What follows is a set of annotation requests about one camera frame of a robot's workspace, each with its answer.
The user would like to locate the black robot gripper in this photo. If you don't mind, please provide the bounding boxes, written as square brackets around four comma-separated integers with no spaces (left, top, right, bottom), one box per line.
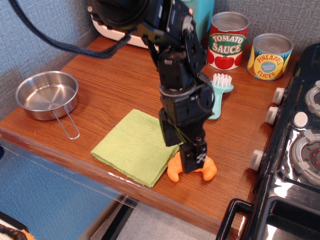
[159,84,214,174]

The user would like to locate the orange plastic toy croissant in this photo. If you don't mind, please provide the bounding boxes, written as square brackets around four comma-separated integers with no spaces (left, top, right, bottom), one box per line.
[167,151,218,183]

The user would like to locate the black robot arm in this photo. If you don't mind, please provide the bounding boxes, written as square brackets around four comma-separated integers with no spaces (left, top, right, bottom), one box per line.
[88,0,214,173]

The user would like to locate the yellow-green folded cloth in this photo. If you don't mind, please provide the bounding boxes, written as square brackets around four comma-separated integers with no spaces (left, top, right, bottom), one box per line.
[91,109,179,188]

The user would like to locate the orange black object at corner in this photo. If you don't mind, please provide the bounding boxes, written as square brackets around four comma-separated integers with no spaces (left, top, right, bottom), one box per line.
[0,212,36,240]

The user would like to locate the teal toy dish brush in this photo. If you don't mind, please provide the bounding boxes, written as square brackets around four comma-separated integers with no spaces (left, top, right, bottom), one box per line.
[208,73,234,120]

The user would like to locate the black toy stove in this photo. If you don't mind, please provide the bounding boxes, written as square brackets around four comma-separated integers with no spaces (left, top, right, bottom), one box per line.
[216,43,320,240]

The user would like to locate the pineapple slices toy can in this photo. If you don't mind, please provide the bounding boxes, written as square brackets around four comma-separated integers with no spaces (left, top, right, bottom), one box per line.
[247,33,294,81]

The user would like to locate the tomato sauce toy can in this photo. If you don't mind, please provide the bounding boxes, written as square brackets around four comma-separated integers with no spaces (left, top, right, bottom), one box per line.
[207,11,250,70]

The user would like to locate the toy microwave teal and white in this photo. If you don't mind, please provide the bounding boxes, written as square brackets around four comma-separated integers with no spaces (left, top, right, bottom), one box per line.
[88,0,215,48]

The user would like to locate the small steel pan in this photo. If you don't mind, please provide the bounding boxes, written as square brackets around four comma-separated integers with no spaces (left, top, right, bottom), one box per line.
[15,71,80,140]

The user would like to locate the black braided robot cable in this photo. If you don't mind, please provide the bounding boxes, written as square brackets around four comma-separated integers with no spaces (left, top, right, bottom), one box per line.
[8,0,132,60]

